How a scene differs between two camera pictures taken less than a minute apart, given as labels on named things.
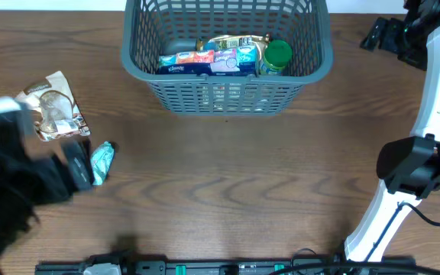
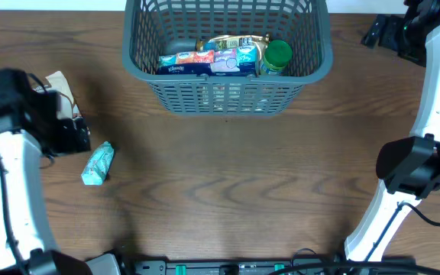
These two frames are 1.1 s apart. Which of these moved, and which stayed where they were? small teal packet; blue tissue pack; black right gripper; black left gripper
Moved: black left gripper
Stayed: small teal packet; blue tissue pack; black right gripper
